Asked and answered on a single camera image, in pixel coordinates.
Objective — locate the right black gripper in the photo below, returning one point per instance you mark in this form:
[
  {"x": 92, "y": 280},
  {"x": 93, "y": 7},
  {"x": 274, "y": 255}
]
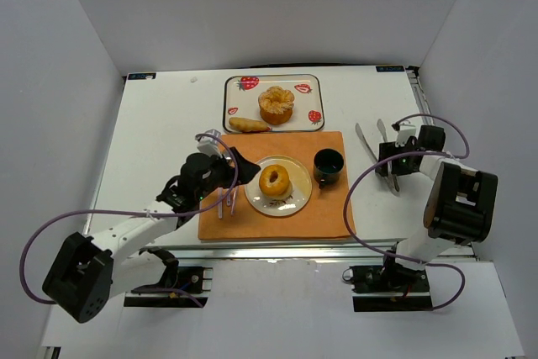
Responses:
[{"x": 387, "y": 161}]

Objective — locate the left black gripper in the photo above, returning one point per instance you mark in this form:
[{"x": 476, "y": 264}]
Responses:
[{"x": 229, "y": 166}]

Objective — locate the metal tongs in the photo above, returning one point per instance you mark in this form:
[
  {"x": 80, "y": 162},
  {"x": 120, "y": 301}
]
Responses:
[{"x": 370, "y": 149}]

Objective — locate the glazed ring donut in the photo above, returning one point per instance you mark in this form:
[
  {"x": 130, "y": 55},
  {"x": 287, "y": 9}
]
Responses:
[{"x": 274, "y": 181}]

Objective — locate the pale bagel bread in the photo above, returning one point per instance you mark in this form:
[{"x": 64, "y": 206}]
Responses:
[{"x": 286, "y": 194}]

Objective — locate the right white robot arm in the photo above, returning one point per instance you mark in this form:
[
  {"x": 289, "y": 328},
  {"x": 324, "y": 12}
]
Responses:
[{"x": 458, "y": 211}]

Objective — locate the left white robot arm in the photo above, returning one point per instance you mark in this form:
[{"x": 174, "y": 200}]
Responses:
[{"x": 90, "y": 269}]

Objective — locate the twisted bread stick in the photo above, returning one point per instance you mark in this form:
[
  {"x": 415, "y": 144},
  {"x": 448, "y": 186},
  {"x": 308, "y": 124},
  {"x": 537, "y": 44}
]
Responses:
[{"x": 244, "y": 125}]

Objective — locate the cream two-tone plate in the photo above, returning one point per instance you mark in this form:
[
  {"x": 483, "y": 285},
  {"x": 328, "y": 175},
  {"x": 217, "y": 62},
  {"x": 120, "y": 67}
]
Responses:
[{"x": 302, "y": 188}]

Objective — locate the large sugared crown bun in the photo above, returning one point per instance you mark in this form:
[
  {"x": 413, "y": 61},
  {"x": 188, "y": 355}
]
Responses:
[{"x": 276, "y": 105}]

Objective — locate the dark green mug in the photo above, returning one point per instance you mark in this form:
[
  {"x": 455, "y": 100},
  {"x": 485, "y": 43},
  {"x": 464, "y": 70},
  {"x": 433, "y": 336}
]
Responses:
[{"x": 328, "y": 165}]

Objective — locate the right corner blue label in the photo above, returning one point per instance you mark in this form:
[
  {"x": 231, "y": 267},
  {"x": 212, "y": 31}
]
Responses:
[{"x": 390, "y": 68}]

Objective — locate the corner blue label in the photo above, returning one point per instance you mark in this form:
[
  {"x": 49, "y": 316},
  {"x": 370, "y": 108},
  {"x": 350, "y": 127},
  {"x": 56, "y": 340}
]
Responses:
[
  {"x": 390, "y": 68},
  {"x": 141, "y": 76}
]

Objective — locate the left corner blue label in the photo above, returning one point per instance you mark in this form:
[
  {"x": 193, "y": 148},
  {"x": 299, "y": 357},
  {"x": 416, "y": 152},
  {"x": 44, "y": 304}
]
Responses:
[{"x": 141, "y": 76}]

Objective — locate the aluminium table frame rail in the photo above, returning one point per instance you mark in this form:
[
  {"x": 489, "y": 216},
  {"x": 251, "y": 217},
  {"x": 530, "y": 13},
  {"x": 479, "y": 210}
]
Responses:
[{"x": 154, "y": 132}]

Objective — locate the pink handled fork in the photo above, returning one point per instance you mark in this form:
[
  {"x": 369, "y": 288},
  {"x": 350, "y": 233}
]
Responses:
[{"x": 233, "y": 200}]

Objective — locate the pink handled knife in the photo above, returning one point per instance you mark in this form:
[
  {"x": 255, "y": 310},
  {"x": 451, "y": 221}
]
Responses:
[{"x": 220, "y": 204}]

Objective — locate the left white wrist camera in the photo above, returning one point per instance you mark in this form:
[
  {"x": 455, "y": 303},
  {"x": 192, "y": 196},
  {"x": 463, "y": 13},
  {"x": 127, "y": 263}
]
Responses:
[{"x": 207, "y": 144}]

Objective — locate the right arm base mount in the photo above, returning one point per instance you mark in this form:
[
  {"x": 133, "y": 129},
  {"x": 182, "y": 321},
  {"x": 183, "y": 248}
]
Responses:
[{"x": 378, "y": 289}]

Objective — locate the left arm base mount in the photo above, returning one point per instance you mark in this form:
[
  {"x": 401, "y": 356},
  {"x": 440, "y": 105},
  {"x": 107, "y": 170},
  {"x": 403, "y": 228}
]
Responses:
[{"x": 190, "y": 288}]

